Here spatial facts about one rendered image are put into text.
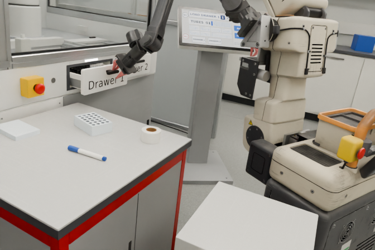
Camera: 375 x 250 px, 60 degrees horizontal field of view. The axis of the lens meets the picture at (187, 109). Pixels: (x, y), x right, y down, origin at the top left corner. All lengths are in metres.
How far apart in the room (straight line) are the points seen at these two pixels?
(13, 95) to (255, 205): 0.93
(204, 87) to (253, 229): 1.66
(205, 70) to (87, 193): 1.62
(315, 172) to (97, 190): 0.64
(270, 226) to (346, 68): 3.40
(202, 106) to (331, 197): 1.51
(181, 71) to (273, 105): 1.93
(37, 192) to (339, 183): 0.83
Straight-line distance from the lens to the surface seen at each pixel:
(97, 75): 1.48
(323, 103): 4.21
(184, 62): 3.15
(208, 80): 2.37
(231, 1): 1.29
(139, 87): 1.92
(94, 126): 1.18
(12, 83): 1.34
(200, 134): 2.50
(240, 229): 0.82
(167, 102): 3.32
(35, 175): 0.98
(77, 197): 0.88
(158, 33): 1.40
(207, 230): 0.79
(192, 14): 2.32
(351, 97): 4.19
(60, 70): 1.46
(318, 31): 1.35
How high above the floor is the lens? 1.25
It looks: 19 degrees down
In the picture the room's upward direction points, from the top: 7 degrees clockwise
